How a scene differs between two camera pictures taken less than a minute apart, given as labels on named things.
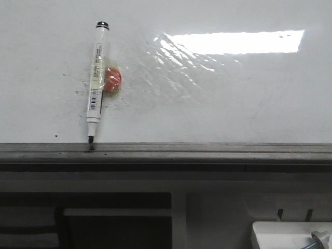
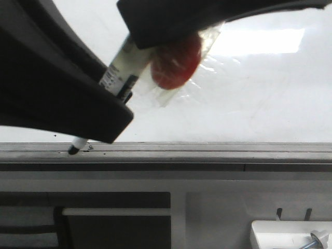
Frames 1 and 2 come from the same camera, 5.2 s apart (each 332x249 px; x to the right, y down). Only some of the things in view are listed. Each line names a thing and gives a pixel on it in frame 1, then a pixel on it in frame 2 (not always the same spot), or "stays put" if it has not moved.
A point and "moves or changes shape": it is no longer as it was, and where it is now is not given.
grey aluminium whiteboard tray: (165, 157) stays put
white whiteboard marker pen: (97, 78) moves or changes shape
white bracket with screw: (293, 234) stays put
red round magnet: (113, 78) -> (172, 64)
